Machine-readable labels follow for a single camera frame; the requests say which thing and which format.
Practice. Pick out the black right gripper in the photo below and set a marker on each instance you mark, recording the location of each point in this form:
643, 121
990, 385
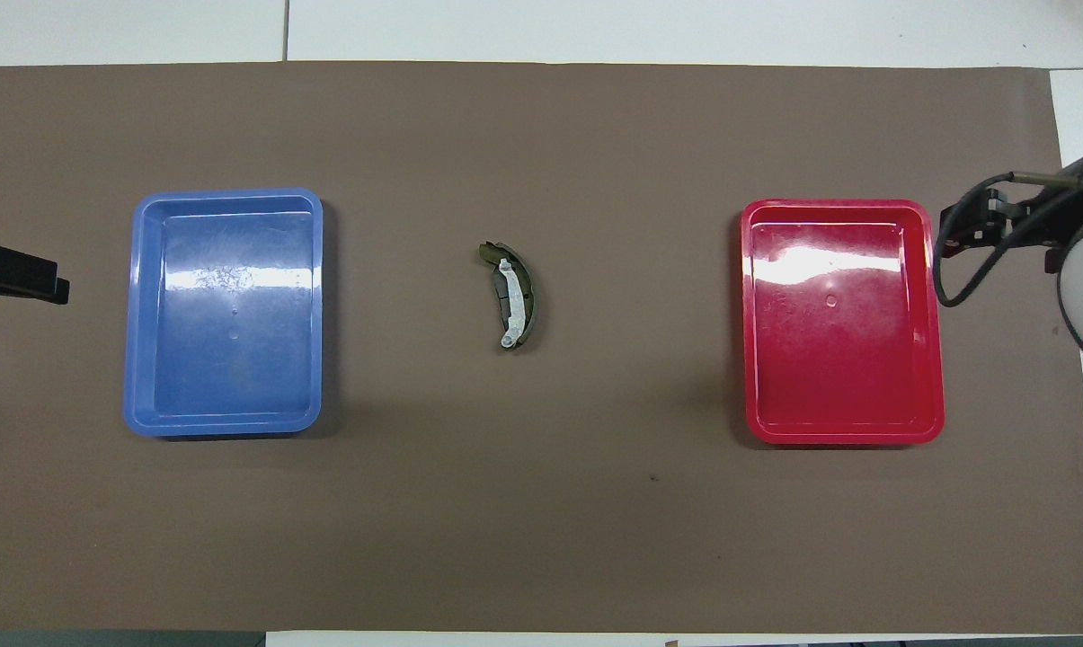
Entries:
999, 220

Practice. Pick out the curved brake shoe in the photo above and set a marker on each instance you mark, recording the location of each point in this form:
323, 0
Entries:
512, 296

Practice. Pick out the red plastic tray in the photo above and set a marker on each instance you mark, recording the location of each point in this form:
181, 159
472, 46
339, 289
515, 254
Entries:
842, 359

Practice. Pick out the blue plastic tray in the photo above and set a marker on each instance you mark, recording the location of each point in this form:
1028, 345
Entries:
226, 359

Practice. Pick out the brown table mat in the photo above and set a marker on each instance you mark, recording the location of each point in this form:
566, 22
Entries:
541, 521

